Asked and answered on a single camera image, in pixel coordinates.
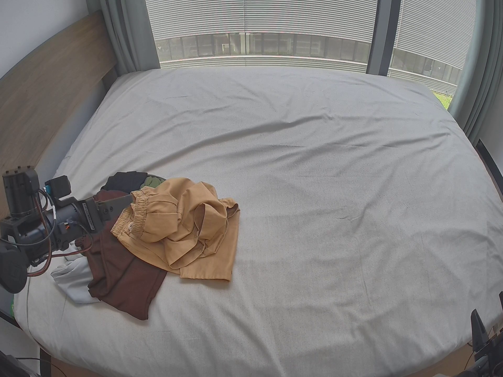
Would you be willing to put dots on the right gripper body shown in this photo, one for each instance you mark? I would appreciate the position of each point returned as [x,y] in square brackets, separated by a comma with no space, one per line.
[489,352]

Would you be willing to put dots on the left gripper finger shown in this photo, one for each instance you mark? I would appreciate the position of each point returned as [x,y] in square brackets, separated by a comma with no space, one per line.
[114,208]

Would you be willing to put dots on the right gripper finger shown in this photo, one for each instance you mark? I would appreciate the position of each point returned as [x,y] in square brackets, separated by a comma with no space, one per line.
[501,300]
[478,330]

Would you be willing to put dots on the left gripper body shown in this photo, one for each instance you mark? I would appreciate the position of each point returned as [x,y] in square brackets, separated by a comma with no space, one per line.
[78,220]

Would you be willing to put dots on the tan shorts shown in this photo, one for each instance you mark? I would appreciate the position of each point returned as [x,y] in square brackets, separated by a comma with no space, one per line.
[196,234]

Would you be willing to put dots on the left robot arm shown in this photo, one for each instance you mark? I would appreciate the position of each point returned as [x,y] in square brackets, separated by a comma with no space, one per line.
[19,194]

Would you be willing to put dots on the bed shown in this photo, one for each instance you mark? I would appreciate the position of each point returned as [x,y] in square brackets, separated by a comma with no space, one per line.
[294,151]

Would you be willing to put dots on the black garment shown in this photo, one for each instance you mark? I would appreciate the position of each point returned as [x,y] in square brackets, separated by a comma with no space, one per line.
[122,181]

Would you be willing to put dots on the green garment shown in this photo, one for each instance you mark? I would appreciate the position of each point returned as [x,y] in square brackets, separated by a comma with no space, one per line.
[153,182]

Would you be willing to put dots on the white garment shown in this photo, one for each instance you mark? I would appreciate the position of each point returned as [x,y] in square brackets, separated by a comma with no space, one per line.
[74,281]

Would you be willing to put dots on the brown garment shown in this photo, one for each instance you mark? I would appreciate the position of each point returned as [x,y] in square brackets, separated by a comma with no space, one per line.
[118,277]

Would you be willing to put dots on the grey-green curtain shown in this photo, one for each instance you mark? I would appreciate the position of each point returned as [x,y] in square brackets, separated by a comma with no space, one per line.
[481,73]
[125,22]

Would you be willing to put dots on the window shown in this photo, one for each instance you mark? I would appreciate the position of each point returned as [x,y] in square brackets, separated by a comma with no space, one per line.
[379,26]

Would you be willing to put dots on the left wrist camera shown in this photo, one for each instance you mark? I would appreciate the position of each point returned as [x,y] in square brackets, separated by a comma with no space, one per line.
[59,189]

